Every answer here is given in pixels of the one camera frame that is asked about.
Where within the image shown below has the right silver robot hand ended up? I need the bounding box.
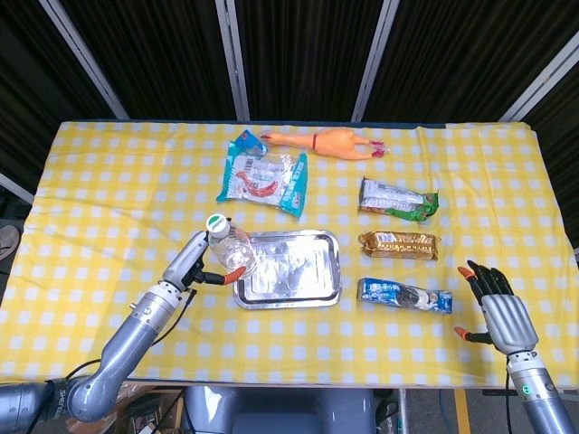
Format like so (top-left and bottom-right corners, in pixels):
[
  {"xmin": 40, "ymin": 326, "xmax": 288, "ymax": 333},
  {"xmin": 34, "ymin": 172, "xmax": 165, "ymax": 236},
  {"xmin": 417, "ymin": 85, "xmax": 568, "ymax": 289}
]
[{"xmin": 454, "ymin": 259, "xmax": 540, "ymax": 358}]

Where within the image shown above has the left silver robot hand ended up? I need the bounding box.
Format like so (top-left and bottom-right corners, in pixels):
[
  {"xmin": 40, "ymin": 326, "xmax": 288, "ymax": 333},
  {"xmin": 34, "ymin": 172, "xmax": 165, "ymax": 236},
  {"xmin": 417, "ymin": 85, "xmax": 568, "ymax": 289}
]
[{"xmin": 161, "ymin": 231, "xmax": 247, "ymax": 294}]

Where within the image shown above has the clear plastic bottle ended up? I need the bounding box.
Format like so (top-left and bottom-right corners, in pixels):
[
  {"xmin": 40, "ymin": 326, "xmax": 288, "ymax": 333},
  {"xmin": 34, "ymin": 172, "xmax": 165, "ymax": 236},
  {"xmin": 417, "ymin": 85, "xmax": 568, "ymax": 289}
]
[{"xmin": 206, "ymin": 213, "xmax": 259, "ymax": 279}]

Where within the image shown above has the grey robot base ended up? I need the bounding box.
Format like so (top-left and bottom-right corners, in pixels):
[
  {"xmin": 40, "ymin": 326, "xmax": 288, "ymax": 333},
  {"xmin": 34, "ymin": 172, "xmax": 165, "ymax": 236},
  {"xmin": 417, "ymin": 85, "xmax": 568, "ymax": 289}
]
[{"xmin": 183, "ymin": 386, "xmax": 376, "ymax": 434}]

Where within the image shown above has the metal tray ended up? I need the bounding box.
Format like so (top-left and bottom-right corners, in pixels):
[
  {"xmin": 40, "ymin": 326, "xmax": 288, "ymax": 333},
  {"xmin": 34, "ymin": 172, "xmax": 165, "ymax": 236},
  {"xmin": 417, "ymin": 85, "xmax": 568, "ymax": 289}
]
[{"xmin": 233, "ymin": 230, "xmax": 342, "ymax": 311}]

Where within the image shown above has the yellow white checkered tablecloth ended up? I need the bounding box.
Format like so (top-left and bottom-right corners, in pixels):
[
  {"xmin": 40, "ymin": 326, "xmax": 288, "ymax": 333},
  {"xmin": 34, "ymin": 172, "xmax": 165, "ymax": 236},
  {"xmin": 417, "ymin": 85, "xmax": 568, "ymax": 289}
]
[{"xmin": 0, "ymin": 118, "xmax": 579, "ymax": 390}]

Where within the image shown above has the blue cookie packet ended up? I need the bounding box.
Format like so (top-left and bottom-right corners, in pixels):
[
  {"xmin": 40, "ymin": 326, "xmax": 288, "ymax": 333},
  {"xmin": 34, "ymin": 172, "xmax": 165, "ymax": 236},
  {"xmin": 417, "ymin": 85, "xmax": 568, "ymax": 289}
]
[{"xmin": 357, "ymin": 277, "xmax": 454, "ymax": 316}]

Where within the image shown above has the teal clear sausage snack bag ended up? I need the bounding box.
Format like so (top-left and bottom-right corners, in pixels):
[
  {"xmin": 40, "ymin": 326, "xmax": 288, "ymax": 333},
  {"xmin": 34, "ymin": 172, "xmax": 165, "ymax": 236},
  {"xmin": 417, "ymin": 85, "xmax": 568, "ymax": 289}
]
[{"xmin": 215, "ymin": 129, "xmax": 309, "ymax": 222}]

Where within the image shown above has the gold biscuit packet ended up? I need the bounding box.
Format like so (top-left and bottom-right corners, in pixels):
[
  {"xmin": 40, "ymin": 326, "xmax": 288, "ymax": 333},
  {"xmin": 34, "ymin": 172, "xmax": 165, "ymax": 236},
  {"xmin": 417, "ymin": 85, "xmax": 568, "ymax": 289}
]
[{"xmin": 357, "ymin": 231, "xmax": 441, "ymax": 262}]

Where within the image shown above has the cardboard box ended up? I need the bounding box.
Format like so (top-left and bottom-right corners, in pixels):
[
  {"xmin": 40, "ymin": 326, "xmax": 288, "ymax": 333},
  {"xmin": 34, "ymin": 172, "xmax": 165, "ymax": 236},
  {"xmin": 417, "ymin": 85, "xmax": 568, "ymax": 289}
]
[{"xmin": 117, "ymin": 383, "xmax": 182, "ymax": 434}]

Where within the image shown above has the green white snack packet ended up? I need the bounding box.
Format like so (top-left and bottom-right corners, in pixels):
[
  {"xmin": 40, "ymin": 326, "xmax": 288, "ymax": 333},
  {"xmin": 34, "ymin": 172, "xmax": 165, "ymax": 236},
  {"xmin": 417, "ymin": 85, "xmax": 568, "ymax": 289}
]
[{"xmin": 358, "ymin": 176, "xmax": 441, "ymax": 224}]

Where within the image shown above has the yellow rubber chicken toy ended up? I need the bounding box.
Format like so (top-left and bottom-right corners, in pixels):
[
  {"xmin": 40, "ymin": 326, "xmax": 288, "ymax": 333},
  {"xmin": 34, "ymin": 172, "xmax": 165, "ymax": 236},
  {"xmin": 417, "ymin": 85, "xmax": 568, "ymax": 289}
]
[{"xmin": 261, "ymin": 127, "xmax": 390, "ymax": 162}]

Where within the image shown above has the black cable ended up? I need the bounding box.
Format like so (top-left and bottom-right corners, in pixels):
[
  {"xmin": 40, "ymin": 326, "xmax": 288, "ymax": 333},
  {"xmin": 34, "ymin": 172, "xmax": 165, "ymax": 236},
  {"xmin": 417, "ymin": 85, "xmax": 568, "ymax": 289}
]
[{"xmin": 502, "ymin": 356, "xmax": 517, "ymax": 434}]

